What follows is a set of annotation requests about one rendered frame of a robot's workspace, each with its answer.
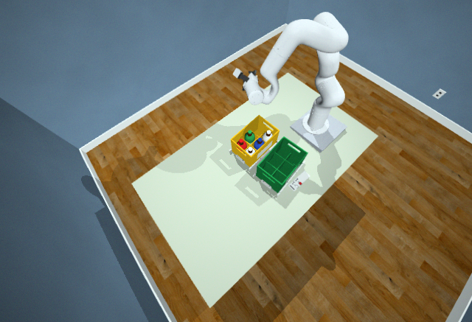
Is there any blue bottle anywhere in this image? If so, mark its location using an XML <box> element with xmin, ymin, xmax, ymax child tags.
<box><xmin>254</xmin><ymin>138</ymin><xmax>265</xmax><ymax>150</ymax></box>

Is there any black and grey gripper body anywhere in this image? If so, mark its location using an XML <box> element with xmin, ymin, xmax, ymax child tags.
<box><xmin>243</xmin><ymin>73</ymin><xmax>258</xmax><ymax>89</ymax></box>

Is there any green divided crate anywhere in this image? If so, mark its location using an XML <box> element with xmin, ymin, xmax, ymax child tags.
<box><xmin>256</xmin><ymin>141</ymin><xmax>305</xmax><ymax>193</ymax></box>

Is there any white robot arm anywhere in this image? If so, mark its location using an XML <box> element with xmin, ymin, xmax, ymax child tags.
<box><xmin>233</xmin><ymin>12</ymin><xmax>348</xmax><ymax>135</ymax></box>

